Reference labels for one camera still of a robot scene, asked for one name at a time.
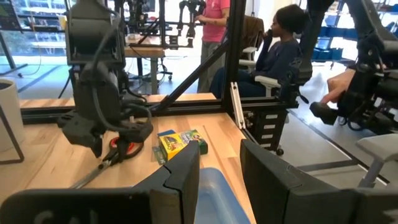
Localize blue plastic pencil box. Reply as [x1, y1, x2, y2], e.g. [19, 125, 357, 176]
[195, 167, 252, 224]

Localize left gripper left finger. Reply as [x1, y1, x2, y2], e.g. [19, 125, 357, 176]
[133, 141, 201, 224]

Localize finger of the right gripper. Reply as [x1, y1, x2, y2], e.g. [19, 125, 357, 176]
[115, 141, 129, 164]
[92, 136, 104, 159]

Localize yellow crayon box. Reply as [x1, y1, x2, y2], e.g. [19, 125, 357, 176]
[157, 129, 208, 162]

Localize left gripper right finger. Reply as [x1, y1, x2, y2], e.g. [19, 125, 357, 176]
[239, 139, 358, 224]

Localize person's hand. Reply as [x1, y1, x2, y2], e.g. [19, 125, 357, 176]
[320, 68, 357, 105]

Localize black background robot rig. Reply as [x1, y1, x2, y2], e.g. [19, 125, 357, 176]
[124, 0, 208, 50]

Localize grey chair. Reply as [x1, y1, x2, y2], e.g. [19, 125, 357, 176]
[356, 133, 398, 189]

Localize wooden background table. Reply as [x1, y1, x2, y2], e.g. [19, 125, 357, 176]
[124, 35, 165, 96]

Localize office chair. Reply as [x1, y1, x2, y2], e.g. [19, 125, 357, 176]
[238, 15, 282, 98]

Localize person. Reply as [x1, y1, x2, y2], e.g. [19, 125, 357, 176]
[209, 4, 309, 100]
[194, 0, 231, 94]

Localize blue storage bins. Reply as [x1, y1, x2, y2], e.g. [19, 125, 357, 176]
[312, 12, 358, 62]

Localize black aluminium frame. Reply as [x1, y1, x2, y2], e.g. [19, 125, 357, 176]
[20, 0, 301, 125]

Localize red-handled scissors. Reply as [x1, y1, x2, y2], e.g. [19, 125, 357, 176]
[70, 136, 146, 190]

